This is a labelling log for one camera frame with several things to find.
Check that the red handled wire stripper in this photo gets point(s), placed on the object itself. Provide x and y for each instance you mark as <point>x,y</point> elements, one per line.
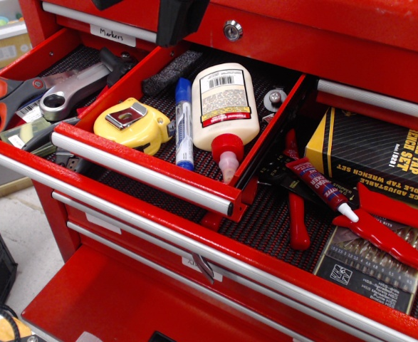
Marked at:
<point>371,207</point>

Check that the red tool chest cabinet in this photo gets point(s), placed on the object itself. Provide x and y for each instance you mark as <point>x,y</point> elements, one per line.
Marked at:
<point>363,54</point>

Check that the red bottom open drawer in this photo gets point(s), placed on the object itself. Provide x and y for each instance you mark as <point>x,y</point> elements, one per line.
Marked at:
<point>128,301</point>

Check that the blue white marker pen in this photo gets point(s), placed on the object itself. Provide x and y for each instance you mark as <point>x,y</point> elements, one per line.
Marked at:
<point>184,155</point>

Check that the yellow tape measure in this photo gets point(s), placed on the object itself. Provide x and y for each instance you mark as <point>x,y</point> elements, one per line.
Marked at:
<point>136,125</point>

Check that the silver round blade cutter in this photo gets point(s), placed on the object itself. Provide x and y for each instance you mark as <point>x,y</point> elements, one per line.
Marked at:
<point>272,101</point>

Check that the small red open drawer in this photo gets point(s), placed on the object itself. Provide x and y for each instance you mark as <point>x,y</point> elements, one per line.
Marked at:
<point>202,187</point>

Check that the white wood glue bottle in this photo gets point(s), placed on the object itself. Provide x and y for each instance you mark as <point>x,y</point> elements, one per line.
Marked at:
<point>224,114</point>

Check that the silver utility knife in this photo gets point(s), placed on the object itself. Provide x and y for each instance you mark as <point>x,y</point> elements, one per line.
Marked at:
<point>57,102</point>

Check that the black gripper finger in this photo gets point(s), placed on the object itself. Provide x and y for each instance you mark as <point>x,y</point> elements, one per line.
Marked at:
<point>177,19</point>

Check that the white markers label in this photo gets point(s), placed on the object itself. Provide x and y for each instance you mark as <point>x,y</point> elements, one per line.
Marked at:
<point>113,35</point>

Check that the silver cabinet lock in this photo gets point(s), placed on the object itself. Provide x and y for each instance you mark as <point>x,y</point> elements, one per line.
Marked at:
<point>232,30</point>

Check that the red threadlocker glue tube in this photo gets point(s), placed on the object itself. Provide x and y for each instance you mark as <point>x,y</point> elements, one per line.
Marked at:
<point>322,186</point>

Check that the drill bit set case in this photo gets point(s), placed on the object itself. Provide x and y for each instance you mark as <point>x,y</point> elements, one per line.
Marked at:
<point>357,265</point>

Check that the large red open drawer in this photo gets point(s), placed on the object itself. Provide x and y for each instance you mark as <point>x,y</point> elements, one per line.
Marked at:
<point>248,265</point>

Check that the black yellow tap wrench box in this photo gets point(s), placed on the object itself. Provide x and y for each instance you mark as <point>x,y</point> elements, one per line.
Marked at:
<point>353,148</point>

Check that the green packaged item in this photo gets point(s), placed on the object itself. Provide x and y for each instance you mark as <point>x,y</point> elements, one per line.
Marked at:
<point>20,135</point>

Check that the black foam block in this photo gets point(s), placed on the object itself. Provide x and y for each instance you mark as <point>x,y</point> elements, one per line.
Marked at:
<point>171,73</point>

